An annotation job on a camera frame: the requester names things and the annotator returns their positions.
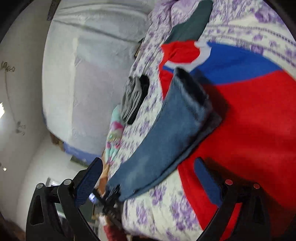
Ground black folded garment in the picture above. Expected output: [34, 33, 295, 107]
[127, 75, 149, 125]

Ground brown orange pillow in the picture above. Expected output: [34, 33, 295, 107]
[95, 161, 109, 196]

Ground blue floral cloth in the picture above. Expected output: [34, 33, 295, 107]
[63, 142, 97, 167]

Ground red track pants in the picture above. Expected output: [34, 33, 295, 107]
[159, 40, 295, 237]

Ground purple floral bed sheet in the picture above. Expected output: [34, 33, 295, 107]
[107, 1, 295, 240]

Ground grey folded garment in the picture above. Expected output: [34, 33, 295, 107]
[121, 76, 142, 123]

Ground floral folded blanket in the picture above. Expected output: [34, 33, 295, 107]
[103, 104, 125, 166]

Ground dark green folded garment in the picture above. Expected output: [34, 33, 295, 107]
[164, 1, 213, 44]

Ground blue denim jeans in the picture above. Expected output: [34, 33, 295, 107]
[106, 68, 222, 202]

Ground red sleeve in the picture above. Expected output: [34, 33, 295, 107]
[103, 225, 127, 241]

